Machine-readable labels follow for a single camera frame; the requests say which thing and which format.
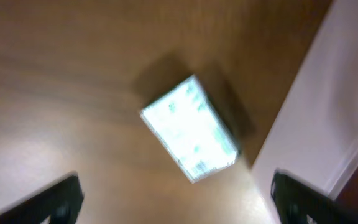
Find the white cardboard box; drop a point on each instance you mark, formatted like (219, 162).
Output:
(315, 135)

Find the green white soap box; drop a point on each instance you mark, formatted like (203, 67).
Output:
(191, 131)

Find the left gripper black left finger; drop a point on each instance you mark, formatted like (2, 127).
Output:
(58, 202)

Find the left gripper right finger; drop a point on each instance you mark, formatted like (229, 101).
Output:
(297, 203)

